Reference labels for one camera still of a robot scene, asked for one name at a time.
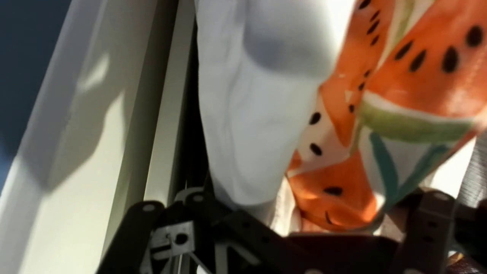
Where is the plain white shirt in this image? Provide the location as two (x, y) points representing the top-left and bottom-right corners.
(194, 0), (357, 210)

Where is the white closet side panel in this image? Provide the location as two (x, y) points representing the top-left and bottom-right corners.
(0, 0), (197, 274)

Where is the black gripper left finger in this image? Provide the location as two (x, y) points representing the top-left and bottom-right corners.
(96, 187), (215, 274)

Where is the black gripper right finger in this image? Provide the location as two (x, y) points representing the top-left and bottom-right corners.
(393, 189), (487, 274)

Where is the orange watermelon print shirt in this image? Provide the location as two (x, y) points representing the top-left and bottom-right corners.
(287, 0), (487, 233)

